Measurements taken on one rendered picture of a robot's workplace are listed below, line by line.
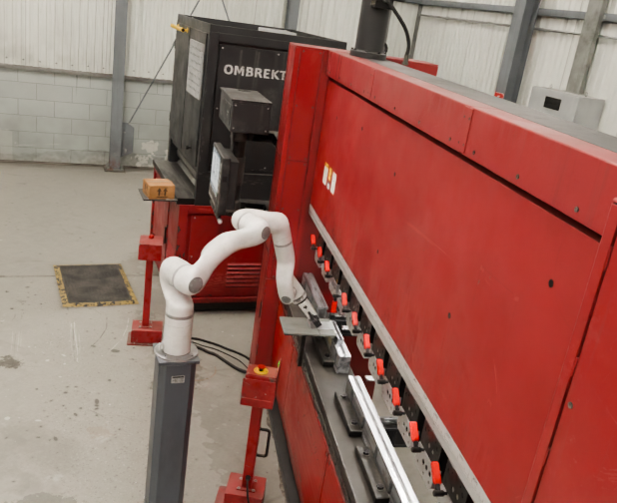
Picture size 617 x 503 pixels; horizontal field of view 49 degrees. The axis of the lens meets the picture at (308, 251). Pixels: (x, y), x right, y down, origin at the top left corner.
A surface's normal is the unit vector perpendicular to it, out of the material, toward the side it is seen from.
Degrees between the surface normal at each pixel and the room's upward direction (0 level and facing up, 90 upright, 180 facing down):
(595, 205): 90
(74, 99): 90
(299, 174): 90
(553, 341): 90
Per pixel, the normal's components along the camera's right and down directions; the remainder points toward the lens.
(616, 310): -0.98, -0.07
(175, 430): 0.35, 0.36
